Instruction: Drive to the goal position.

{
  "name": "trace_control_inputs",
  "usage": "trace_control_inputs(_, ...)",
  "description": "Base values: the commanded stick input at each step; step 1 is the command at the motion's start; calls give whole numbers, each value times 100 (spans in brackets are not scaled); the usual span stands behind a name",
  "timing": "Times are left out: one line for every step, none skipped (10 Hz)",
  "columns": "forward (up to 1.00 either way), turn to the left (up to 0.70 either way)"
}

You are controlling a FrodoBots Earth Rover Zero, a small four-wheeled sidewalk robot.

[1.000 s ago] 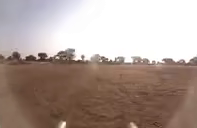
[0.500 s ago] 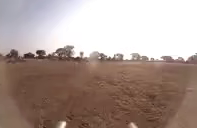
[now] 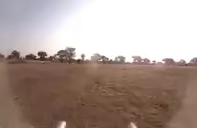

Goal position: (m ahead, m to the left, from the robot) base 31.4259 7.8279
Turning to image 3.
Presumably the row of trees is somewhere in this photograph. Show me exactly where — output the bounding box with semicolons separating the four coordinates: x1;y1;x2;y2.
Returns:
0;46;197;67

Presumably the robot's own part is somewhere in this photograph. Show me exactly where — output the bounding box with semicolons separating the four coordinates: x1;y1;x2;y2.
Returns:
128;121;138;128
57;120;68;128

